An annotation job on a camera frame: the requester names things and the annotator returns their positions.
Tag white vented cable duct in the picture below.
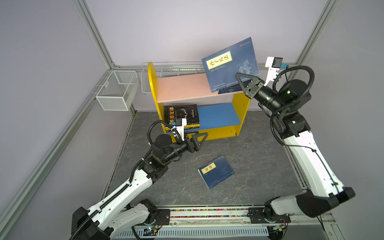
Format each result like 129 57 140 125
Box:
113 226 269 240

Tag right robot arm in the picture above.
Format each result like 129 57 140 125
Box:
236 66 356 223

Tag black yellow title book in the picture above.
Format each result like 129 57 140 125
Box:
164 105 200 125

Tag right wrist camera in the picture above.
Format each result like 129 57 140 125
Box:
264 57 288 87

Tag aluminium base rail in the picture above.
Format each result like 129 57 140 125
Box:
83 204 337 229

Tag yellow bookshelf pink blue shelves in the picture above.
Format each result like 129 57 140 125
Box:
148 62 251 140

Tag white wire rack basket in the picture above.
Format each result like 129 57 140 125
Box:
141 62 205 94

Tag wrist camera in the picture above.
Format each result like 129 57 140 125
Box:
173 118 187 143
264 57 288 87

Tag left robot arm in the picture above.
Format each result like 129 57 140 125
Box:
70 133 209 240

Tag white mesh box basket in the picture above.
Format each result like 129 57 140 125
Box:
96 70 139 112

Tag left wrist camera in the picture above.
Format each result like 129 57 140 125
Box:
173 118 187 143

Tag navy book large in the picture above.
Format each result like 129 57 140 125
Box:
219 87 243 95

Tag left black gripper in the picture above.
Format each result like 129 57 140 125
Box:
163 130 208 165

